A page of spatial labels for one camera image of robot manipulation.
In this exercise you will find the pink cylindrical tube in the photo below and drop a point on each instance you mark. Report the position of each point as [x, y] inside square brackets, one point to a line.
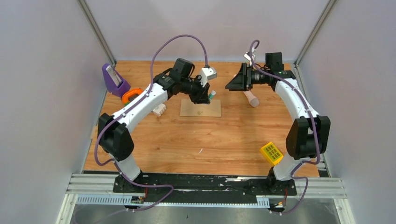
[252, 99]

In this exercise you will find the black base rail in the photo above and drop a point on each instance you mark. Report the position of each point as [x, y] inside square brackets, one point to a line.
[200, 188]

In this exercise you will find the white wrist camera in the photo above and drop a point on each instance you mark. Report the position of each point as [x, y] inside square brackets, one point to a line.
[207, 74]
[250, 58]

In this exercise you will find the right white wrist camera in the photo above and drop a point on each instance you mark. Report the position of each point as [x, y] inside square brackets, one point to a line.
[250, 58]

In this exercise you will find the yellow toy block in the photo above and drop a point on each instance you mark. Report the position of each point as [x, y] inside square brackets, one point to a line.
[271, 153]

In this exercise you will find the purple holder stand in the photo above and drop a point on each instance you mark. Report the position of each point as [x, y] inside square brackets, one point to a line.
[114, 82]

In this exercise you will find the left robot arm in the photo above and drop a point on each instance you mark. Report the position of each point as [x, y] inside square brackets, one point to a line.
[114, 131]

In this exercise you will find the brown paper envelope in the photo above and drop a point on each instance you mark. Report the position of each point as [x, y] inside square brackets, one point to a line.
[189, 109]

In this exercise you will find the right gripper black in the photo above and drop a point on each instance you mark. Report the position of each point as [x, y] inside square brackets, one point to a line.
[242, 81]

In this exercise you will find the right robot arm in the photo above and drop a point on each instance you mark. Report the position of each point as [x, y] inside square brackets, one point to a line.
[308, 136]

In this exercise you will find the green white glue stick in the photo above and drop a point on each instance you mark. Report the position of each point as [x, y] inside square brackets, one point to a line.
[211, 95]

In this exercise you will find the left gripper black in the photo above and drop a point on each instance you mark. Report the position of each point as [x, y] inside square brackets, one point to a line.
[201, 97]

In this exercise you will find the blue white toy block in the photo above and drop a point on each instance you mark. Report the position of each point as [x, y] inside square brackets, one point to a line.
[159, 110]

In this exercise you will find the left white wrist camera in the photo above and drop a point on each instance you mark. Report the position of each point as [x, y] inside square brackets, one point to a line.
[207, 74]

